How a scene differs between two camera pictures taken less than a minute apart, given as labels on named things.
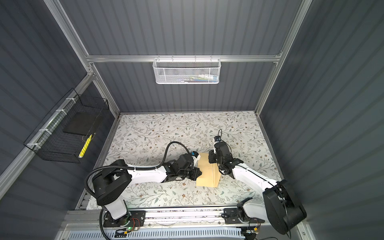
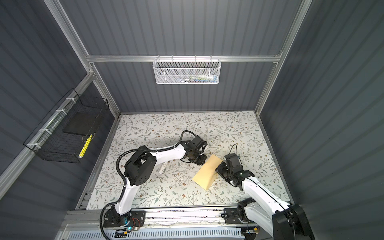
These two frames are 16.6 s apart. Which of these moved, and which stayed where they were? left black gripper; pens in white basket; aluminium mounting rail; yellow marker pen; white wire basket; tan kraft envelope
Moved: tan kraft envelope; left black gripper
Stayed: aluminium mounting rail; pens in white basket; yellow marker pen; white wire basket
